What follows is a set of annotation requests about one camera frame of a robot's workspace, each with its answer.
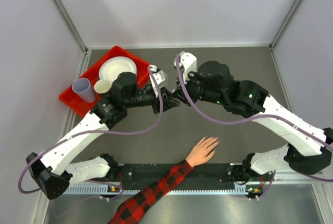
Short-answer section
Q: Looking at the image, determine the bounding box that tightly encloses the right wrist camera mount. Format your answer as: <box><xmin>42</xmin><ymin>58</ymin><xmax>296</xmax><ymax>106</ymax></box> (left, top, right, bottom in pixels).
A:
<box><xmin>179</xmin><ymin>51</ymin><xmax>197</xmax><ymax>84</ymax></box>

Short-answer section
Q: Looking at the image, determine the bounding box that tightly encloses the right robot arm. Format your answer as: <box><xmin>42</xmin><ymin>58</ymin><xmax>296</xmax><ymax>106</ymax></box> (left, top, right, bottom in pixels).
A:
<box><xmin>173</xmin><ymin>53</ymin><xmax>332</xmax><ymax>181</ymax></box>

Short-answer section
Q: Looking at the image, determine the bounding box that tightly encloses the slotted cable duct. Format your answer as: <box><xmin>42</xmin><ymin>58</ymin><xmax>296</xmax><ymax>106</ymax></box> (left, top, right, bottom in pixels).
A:
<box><xmin>62</xmin><ymin>182</ymin><xmax>263</xmax><ymax>195</ymax></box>

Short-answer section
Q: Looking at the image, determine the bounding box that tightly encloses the mannequin hand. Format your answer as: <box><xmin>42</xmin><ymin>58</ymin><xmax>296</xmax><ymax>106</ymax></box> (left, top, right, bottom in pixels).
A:
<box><xmin>185</xmin><ymin>137</ymin><xmax>220</xmax><ymax>168</ymax></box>

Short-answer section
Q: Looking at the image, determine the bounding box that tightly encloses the cream paper cup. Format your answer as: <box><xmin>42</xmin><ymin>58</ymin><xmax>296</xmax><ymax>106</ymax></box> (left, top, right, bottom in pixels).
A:
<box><xmin>94</xmin><ymin>80</ymin><xmax>112</xmax><ymax>94</ymax></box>

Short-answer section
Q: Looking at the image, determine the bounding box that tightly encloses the red plastic tray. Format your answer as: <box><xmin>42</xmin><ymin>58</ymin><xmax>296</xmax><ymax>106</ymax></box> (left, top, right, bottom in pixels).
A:
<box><xmin>59</xmin><ymin>46</ymin><xmax>150</xmax><ymax>117</ymax></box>

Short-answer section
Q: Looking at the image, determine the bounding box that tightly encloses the red plaid sleeve forearm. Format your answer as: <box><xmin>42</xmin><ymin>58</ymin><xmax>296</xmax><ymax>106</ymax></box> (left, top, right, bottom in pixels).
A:
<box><xmin>109</xmin><ymin>160</ymin><xmax>193</xmax><ymax>224</ymax></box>

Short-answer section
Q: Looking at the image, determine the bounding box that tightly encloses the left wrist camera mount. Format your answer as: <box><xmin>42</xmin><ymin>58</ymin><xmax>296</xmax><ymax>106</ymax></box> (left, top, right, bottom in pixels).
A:
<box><xmin>147</xmin><ymin>65</ymin><xmax>169</xmax><ymax>90</ymax></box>

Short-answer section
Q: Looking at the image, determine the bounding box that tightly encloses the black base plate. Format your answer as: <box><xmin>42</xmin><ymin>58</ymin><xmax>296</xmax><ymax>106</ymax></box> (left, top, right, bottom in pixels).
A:
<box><xmin>117</xmin><ymin>161</ymin><xmax>247</xmax><ymax>189</ymax></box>

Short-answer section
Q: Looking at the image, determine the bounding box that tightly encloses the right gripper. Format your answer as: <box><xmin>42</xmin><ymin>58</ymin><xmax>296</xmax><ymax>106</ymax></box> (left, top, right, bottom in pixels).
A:
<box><xmin>173</xmin><ymin>69</ymin><xmax>225</xmax><ymax>108</ymax></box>

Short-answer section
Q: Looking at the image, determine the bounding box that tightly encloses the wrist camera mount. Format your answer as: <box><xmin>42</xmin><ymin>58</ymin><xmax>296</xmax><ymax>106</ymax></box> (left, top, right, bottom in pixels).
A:
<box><xmin>179</xmin><ymin>51</ymin><xmax>197</xmax><ymax>84</ymax></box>
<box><xmin>147</xmin><ymin>65</ymin><xmax>169</xmax><ymax>90</ymax></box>

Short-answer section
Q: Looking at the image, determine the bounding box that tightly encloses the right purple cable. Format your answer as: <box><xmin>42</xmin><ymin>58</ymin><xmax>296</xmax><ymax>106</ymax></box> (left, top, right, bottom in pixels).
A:
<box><xmin>175</xmin><ymin>54</ymin><xmax>333</xmax><ymax>200</ymax></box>

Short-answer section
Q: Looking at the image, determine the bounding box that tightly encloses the purple cable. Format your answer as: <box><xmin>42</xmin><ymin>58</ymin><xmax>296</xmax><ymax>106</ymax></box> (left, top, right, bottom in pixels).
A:
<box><xmin>175</xmin><ymin>54</ymin><xmax>333</xmax><ymax>200</ymax></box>
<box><xmin>17</xmin><ymin>65</ymin><xmax>164</xmax><ymax>201</ymax></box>

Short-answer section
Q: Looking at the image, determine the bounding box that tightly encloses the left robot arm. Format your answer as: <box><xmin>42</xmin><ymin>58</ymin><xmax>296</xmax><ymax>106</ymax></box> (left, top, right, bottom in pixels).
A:
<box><xmin>26</xmin><ymin>70</ymin><xmax>179</xmax><ymax>200</ymax></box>

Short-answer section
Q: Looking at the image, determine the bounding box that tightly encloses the lilac plastic cup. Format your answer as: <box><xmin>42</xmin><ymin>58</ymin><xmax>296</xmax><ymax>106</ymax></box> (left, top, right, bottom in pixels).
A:
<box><xmin>71</xmin><ymin>77</ymin><xmax>96</xmax><ymax>103</ymax></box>

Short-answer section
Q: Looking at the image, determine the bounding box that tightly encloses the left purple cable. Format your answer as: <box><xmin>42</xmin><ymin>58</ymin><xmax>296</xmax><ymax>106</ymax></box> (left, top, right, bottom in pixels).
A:
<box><xmin>17</xmin><ymin>65</ymin><xmax>164</xmax><ymax>201</ymax></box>

